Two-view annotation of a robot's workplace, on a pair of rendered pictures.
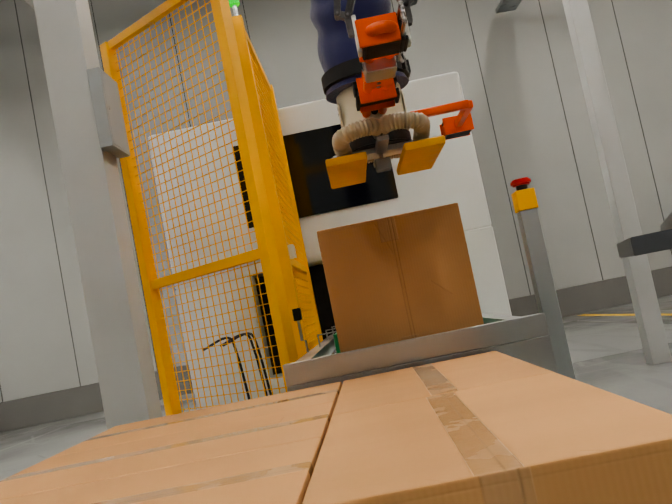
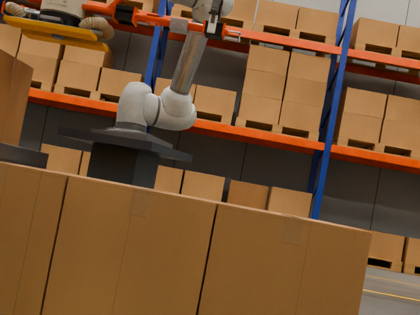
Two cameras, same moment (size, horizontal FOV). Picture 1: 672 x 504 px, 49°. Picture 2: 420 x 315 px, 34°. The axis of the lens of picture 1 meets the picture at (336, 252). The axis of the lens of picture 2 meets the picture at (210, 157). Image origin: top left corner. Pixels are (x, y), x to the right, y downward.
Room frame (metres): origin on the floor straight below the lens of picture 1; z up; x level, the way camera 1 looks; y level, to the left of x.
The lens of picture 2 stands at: (1.05, 2.42, 0.56)
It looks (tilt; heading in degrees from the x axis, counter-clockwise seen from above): 3 degrees up; 274
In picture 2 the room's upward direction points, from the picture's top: 11 degrees clockwise
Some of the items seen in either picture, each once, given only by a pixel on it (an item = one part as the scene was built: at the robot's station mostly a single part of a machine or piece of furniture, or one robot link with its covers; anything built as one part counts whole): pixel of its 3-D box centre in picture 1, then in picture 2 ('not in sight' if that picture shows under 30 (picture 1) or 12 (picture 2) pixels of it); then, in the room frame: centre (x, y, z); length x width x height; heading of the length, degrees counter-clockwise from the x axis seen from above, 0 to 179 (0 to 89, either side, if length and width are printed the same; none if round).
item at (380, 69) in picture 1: (379, 64); (179, 25); (1.43, -0.16, 1.18); 0.07 x 0.07 x 0.04; 89
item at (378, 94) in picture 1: (375, 92); (125, 15); (1.65, -0.16, 1.19); 0.10 x 0.08 x 0.06; 89
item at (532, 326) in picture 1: (414, 349); (14, 154); (1.97, -0.15, 0.58); 0.70 x 0.03 x 0.06; 88
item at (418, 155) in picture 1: (417, 151); (65, 36); (1.90, -0.26, 1.08); 0.34 x 0.10 x 0.05; 179
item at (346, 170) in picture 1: (346, 166); (51, 24); (1.90, -0.07, 1.08); 0.34 x 0.10 x 0.05; 179
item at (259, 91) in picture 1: (293, 253); not in sight; (3.76, 0.21, 1.05); 1.17 x 0.10 x 2.10; 178
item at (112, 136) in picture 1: (109, 114); not in sight; (2.74, 0.74, 1.62); 0.20 x 0.05 x 0.30; 178
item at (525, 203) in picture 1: (554, 334); not in sight; (2.53, -0.67, 0.50); 0.07 x 0.07 x 1.00; 88
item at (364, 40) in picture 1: (377, 37); (214, 29); (1.30, -0.15, 1.19); 0.08 x 0.07 x 0.05; 179
